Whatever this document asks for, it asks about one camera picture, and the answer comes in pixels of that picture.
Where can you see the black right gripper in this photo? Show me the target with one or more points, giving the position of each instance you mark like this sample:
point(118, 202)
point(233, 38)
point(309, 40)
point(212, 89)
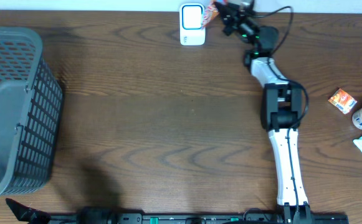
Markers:
point(233, 15)

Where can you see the red Top chocolate bar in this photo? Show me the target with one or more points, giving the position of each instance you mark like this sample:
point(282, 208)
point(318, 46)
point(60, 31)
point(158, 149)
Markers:
point(209, 14)

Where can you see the orange snack packet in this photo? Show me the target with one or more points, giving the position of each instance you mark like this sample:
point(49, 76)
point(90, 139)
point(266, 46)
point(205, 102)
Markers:
point(343, 101)

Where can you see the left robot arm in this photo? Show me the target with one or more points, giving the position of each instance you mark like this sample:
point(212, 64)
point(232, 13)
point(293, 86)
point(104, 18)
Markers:
point(27, 214)

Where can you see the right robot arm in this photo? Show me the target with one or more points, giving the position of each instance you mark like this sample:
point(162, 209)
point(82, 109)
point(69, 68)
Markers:
point(285, 103)

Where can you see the white barcode scanner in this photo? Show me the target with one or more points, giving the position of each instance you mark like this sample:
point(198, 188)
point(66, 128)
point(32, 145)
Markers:
point(191, 30)

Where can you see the grey plastic basket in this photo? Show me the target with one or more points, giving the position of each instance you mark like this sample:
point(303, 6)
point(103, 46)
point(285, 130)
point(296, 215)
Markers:
point(30, 109)

